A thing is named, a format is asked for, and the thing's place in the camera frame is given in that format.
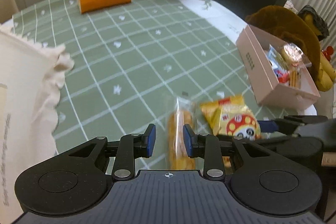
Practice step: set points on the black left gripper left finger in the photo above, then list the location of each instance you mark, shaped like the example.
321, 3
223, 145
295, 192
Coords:
131, 147

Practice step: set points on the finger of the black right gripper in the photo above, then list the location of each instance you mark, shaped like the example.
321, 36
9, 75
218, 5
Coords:
289, 123
288, 143

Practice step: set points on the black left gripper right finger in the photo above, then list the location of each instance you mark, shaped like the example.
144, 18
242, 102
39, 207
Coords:
207, 147

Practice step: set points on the yellow panda snack bag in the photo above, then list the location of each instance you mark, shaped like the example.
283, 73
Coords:
230, 116

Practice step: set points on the long bread stick packet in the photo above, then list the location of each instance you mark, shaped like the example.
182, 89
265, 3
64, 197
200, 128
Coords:
184, 113

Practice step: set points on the blue white snack bag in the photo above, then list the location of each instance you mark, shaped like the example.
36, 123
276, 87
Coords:
277, 63

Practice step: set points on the bread packet clear wrap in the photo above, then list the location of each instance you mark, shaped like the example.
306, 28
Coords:
291, 54

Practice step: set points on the red green snack packet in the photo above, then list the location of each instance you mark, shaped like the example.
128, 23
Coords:
283, 77

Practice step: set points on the brown cracker packet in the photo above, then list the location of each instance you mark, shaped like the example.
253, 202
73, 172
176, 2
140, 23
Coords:
294, 77

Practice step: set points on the pink cardboard box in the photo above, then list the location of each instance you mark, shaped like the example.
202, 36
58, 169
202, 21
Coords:
252, 44

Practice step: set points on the green grid tablecloth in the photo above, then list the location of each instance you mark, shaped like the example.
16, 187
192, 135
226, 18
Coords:
133, 61

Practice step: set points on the brown plush toy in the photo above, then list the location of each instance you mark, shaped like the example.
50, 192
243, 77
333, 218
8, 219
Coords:
306, 29

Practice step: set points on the cream fringed cloth bag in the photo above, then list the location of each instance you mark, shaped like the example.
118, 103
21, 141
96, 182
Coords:
32, 75

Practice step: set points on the beige chair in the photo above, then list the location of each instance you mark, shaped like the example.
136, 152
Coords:
7, 9

